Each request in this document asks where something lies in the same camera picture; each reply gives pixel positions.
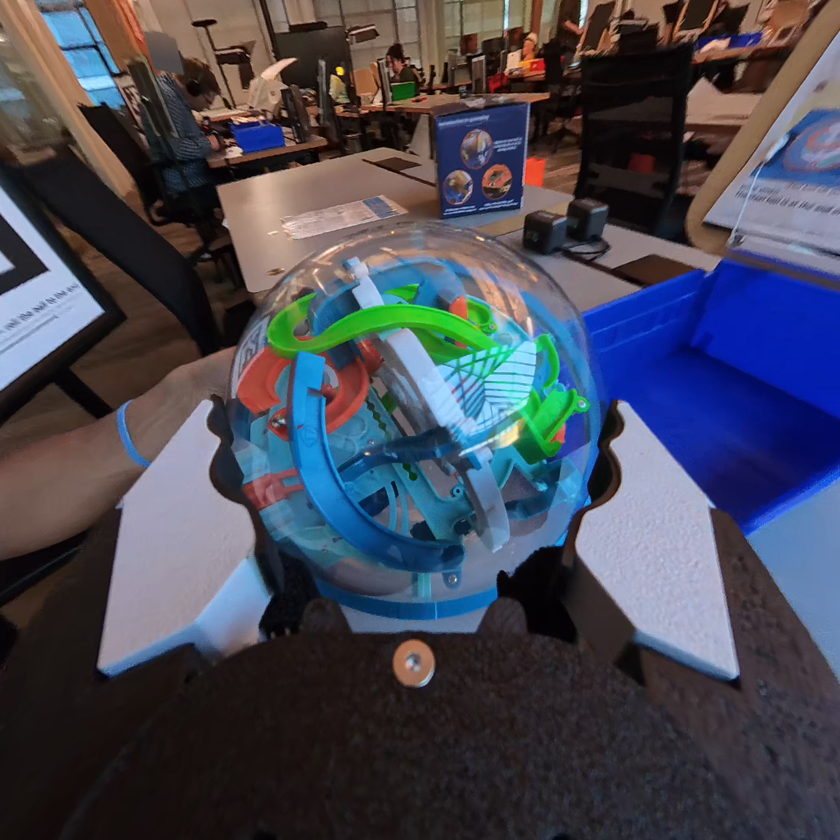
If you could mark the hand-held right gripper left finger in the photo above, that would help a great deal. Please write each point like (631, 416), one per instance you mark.
(170, 558)

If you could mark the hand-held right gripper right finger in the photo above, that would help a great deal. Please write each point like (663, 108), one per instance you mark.
(656, 564)

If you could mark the clear plastic maze ball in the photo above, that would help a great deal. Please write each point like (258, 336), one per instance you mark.
(413, 420)

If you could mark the person's left forearm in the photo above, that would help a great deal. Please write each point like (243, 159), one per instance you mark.
(59, 485)

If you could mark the person's left hand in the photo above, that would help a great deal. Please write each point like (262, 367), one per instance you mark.
(184, 400)

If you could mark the blue wristband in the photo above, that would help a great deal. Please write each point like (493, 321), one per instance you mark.
(130, 436)

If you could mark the large blue plastic bin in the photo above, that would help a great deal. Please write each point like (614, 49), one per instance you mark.
(741, 400)

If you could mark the framed marker sign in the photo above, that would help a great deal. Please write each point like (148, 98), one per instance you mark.
(39, 295)

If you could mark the black table mat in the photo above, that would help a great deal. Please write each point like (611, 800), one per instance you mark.
(392, 164)
(656, 269)

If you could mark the black cube device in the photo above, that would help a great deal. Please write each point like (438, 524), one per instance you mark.
(544, 231)
(587, 218)

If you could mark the printed paper sheet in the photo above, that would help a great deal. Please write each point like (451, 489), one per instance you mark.
(341, 216)

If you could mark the wooden board with printed sheet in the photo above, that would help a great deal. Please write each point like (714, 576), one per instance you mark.
(722, 164)

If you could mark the small blue storage bin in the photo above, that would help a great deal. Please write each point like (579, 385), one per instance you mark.
(257, 136)

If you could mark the black mesh office chair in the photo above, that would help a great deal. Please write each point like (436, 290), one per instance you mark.
(633, 131)

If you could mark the blue printed game box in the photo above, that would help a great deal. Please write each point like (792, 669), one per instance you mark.
(482, 161)

